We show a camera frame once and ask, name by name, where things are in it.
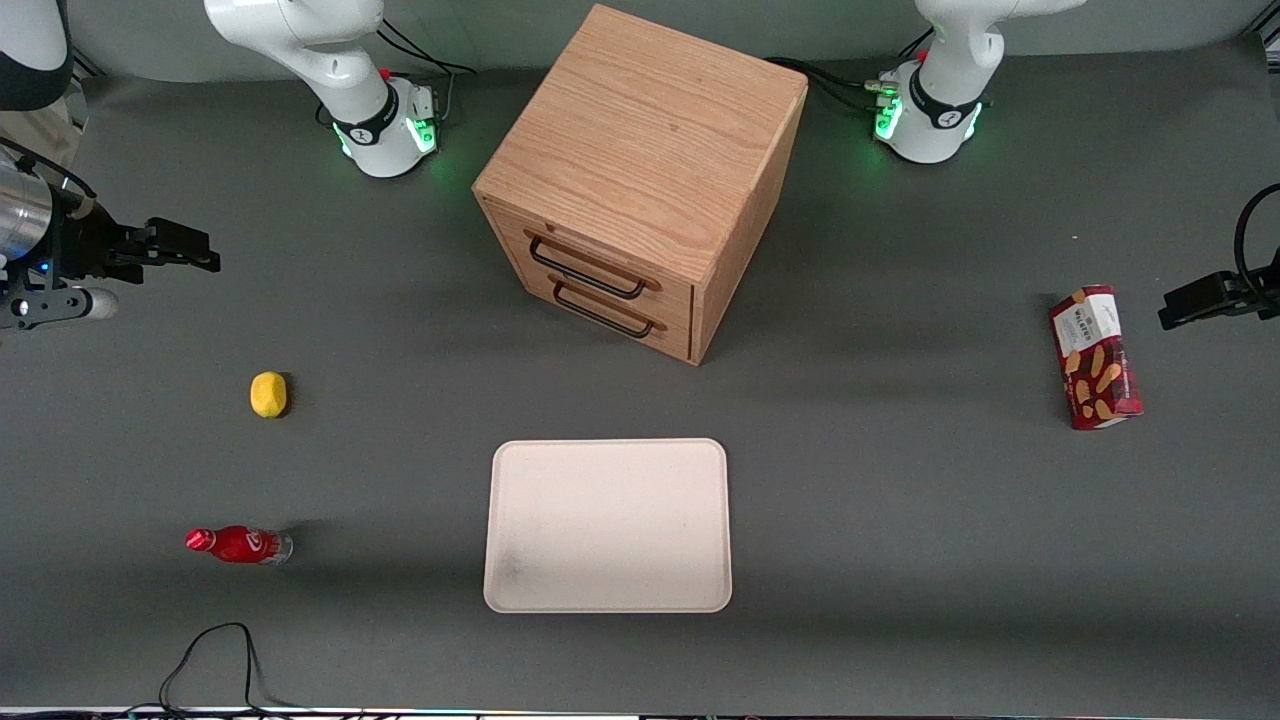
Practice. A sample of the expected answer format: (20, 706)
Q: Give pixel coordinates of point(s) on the wooden drawer cabinet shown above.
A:
(640, 130)

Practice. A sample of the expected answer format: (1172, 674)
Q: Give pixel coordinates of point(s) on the red cookie box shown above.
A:
(1095, 360)

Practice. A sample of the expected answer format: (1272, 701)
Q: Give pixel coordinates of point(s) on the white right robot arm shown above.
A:
(350, 70)

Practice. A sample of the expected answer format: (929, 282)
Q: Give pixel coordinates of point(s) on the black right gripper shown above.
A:
(82, 245)

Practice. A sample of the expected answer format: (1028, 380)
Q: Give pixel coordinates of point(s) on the beige plastic tray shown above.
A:
(610, 525)

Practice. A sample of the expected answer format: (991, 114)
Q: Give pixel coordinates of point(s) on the yellow lemon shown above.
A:
(268, 394)

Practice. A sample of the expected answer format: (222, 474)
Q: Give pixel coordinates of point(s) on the wooden drawer front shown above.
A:
(678, 340)
(675, 302)

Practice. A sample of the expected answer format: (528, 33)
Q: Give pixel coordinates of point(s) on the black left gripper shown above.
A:
(1243, 292)

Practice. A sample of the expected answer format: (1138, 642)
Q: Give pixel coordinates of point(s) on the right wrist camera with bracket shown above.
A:
(50, 305)

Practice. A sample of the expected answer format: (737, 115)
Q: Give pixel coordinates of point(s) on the red coke bottle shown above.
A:
(240, 545)

